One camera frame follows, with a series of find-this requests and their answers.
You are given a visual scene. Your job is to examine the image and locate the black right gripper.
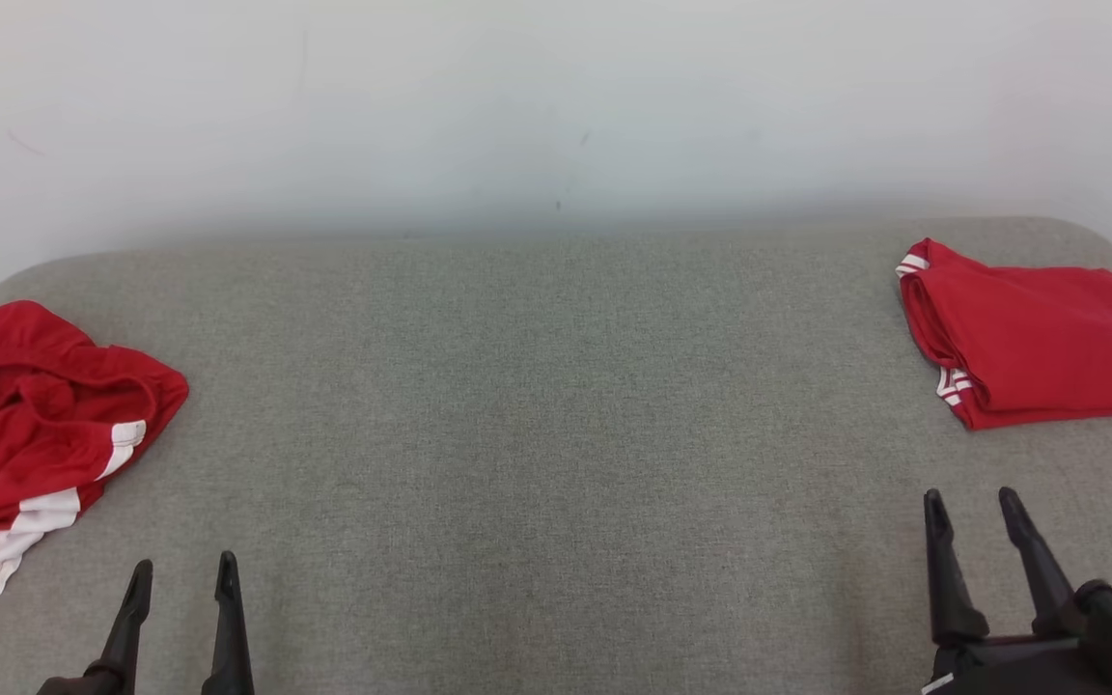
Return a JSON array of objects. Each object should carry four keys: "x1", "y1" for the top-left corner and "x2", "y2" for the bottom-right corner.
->
[{"x1": 922, "y1": 486, "x2": 1112, "y2": 695}]

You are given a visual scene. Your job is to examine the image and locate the red Bulls basketball jersey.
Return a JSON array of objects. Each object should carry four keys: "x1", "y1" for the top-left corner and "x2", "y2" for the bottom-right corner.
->
[{"x1": 895, "y1": 237, "x2": 1112, "y2": 431}]

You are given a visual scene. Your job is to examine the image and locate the red shorts with white stripes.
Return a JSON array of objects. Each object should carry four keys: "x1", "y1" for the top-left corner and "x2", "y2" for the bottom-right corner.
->
[{"x1": 0, "y1": 299, "x2": 191, "y2": 622}]

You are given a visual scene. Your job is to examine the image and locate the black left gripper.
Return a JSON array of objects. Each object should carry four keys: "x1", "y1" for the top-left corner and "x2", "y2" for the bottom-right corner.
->
[{"x1": 34, "y1": 550, "x2": 257, "y2": 695}]

